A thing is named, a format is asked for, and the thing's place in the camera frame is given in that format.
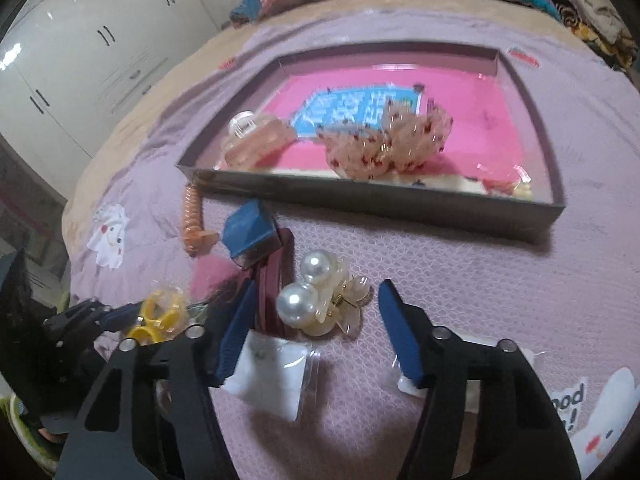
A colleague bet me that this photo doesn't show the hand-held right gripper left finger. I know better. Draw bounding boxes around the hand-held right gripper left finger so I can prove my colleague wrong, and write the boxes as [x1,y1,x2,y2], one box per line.
[55,279,258,480]

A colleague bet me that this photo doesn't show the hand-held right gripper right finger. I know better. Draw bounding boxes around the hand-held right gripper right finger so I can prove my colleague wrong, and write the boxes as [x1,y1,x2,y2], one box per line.
[377,279,583,480]

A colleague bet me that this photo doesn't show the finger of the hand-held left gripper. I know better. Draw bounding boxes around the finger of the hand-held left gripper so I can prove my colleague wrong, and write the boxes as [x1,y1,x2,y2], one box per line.
[95,302,143,335]

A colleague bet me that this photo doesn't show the yellow rings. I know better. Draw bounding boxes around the yellow rings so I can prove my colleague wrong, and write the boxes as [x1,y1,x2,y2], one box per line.
[125,285,191,346]

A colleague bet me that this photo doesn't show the small white plastic bag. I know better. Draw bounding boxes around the small white plastic bag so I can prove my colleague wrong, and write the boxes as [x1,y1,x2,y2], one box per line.
[392,335,538,413]
[222,330,321,421]

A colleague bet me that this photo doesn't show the pink fuzzy hair tie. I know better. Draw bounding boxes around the pink fuzzy hair tie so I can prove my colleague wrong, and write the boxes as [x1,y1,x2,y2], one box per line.
[190,255,241,306]

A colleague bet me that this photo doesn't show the dark red hair clip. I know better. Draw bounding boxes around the dark red hair clip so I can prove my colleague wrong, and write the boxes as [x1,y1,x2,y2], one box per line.
[235,227,301,336]

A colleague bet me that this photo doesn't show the pearl hair claw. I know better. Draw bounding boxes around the pearl hair claw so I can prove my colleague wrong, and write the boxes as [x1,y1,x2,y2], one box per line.
[276,252,372,338]

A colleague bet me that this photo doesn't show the small blue box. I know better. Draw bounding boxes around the small blue box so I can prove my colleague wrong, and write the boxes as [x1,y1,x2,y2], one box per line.
[221,199,282,267]

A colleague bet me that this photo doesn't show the orange spiral hair tie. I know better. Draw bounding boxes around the orange spiral hair tie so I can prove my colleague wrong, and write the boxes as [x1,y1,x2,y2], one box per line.
[180,182,218,258]

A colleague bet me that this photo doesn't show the grey box with pink lining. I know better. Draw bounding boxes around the grey box with pink lining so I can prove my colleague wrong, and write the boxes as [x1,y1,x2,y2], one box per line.
[175,40,566,241]

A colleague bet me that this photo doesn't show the small clear packet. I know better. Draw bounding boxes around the small clear packet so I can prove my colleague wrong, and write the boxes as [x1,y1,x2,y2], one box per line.
[475,162,533,198]

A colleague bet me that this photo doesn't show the sheer dotted scrunchie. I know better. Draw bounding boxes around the sheer dotted scrunchie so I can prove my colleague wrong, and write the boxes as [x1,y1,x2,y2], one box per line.
[320,100,453,181]

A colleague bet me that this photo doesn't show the peach translucent hair clip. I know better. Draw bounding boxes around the peach translucent hair clip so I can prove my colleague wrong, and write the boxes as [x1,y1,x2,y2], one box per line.
[222,110,298,171]

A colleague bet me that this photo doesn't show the white wardrobe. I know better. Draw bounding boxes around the white wardrobe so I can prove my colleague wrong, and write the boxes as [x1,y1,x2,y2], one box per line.
[0,0,226,161]

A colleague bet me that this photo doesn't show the pile of clothes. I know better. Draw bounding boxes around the pile of clothes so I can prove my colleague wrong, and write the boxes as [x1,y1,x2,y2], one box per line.
[520,0,640,68]

